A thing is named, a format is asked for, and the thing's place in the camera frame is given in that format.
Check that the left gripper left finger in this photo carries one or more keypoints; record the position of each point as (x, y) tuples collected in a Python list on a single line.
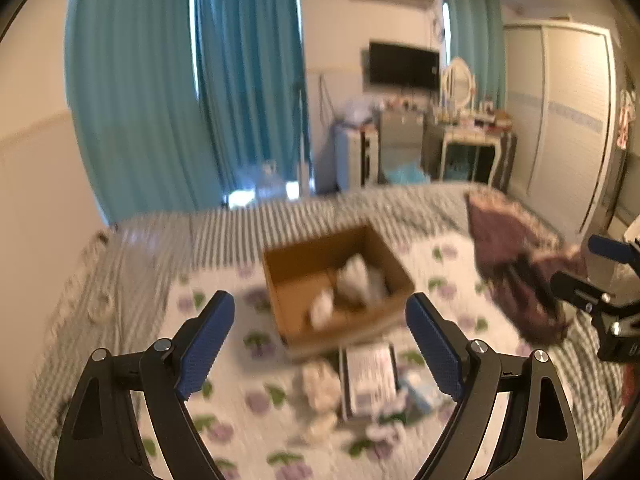
[(100, 438)]

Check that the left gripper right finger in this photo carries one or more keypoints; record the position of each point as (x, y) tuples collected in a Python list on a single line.
[(537, 438)]

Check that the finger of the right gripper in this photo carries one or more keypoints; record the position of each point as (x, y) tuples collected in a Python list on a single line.
[(611, 249), (579, 293)]

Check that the packaged item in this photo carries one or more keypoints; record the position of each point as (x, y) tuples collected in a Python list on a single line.
[(369, 378)]

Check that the cream lace garment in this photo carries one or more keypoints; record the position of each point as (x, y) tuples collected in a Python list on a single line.
[(321, 385)]

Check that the white knit sock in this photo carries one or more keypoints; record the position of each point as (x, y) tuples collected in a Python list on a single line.
[(360, 283)]

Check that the cream sock bundle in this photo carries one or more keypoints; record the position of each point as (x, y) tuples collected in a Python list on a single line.
[(320, 428)]

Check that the purple fringed blanket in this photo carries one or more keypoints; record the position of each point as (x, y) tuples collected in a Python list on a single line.
[(516, 254)]

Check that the tape roll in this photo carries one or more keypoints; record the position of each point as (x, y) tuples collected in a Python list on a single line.
[(103, 309)]

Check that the grey checkered bed cover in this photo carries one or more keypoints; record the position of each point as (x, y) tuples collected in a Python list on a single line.
[(139, 259)]

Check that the white floral quilted mat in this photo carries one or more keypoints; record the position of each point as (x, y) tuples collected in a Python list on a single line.
[(253, 411)]

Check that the white wardrobe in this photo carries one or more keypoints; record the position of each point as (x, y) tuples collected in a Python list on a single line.
[(561, 93)]

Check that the blue plastic bag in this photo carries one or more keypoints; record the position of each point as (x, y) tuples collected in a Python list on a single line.
[(407, 174)]

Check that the white dressing table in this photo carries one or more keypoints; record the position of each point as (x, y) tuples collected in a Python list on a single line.
[(469, 154)]

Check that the oval white vanity mirror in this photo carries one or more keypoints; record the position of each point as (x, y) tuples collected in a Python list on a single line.
[(457, 85)]

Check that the grey mini fridge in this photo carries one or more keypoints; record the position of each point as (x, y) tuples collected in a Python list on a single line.
[(400, 139)]

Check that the brown cardboard box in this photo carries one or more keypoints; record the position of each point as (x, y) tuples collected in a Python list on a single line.
[(296, 274)]

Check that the right teal curtain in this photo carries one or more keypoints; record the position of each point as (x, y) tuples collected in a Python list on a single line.
[(477, 36)]

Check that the clear plastic bag on suitcase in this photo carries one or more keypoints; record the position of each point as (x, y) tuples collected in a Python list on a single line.
[(359, 111)]

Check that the clear water jug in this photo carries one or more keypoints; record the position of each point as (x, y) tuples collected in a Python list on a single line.
[(270, 185)]

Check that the large teal curtain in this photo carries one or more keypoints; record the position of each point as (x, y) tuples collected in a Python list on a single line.
[(129, 84)]

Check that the black wall television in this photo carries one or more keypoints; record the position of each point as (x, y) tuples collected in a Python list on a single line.
[(401, 66)]

